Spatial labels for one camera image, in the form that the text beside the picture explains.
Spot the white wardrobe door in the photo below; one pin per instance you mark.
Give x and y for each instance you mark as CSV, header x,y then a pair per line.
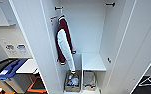
x,y
134,50
31,40

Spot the small black latch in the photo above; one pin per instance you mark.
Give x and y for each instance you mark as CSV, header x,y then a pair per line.
x,y
109,60

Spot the white orange warning sticker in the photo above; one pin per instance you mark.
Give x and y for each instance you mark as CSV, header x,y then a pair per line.
x,y
53,19

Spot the wicker basket white lining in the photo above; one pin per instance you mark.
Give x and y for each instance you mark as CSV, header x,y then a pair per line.
x,y
89,81

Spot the white inner wardrobe shelf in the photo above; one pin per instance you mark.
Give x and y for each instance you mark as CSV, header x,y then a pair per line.
x,y
93,61

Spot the wall socket plate grey label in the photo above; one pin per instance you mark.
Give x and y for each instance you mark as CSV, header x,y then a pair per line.
x,y
10,49

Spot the black wall hook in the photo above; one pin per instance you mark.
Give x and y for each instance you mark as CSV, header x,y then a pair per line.
x,y
110,4
58,8

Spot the wicker basket with items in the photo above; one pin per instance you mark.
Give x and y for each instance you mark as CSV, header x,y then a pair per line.
x,y
72,81

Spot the wall socket plate blue label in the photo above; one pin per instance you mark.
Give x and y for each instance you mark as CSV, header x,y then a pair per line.
x,y
22,49

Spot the maroon jacket white sleeves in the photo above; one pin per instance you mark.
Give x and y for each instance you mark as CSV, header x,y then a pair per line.
x,y
65,41

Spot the white wardrobe body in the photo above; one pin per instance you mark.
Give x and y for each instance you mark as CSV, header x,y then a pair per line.
x,y
87,30

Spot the white plastic hanger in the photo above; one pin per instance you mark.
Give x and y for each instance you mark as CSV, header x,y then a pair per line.
x,y
61,16

